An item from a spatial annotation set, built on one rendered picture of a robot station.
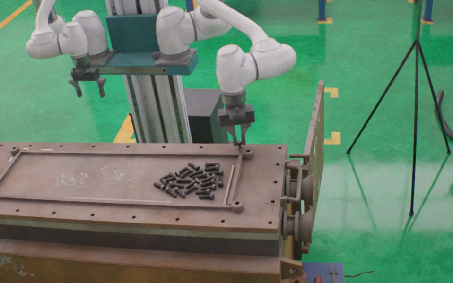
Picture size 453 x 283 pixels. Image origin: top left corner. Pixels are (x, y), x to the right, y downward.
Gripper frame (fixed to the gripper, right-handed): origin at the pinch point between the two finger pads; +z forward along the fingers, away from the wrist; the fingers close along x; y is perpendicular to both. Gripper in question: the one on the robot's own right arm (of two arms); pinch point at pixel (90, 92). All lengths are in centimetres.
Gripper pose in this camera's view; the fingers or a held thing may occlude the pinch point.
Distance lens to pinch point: 262.5
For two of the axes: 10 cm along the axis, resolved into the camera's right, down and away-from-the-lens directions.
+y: 2.2, -5.8, 7.8
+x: -9.7, -0.5, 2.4
